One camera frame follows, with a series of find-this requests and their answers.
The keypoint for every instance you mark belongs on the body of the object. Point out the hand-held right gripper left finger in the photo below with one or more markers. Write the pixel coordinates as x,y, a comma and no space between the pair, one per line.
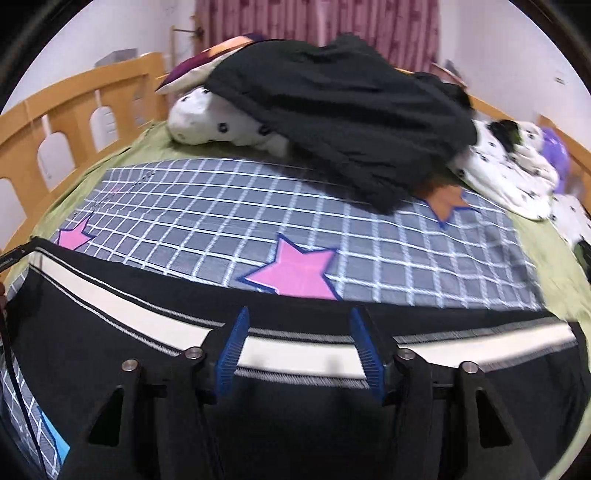
233,350

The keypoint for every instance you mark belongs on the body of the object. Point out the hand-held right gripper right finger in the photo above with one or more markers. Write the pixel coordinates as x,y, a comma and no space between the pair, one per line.
369,360

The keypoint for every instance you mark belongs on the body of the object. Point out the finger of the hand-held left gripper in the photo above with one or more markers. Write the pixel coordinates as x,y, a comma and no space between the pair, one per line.
16,254

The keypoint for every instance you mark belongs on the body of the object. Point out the black pants with white stripe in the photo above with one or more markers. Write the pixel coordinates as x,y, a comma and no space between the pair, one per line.
92,332

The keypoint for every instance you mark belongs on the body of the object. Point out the grey grid blanket with stars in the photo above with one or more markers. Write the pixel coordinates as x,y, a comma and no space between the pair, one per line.
231,221

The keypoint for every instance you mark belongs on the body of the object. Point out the purple white soft toy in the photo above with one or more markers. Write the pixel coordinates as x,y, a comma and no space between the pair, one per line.
508,170

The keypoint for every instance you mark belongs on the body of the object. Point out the white floral pillow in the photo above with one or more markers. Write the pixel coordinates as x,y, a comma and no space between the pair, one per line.
207,115

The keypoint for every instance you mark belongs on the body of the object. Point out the purple and orange pillow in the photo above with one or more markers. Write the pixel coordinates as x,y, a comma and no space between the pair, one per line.
194,69

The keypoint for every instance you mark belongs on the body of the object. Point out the black garment pile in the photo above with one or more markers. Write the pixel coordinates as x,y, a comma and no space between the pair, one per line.
323,106

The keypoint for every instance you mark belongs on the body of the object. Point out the wooden rack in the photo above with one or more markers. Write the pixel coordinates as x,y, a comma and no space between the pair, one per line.
184,41

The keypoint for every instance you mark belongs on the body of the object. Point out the purple cloth item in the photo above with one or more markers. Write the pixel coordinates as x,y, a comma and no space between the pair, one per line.
554,152

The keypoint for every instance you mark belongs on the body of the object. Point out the pink striped curtain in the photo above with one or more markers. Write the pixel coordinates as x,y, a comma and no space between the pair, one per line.
369,23

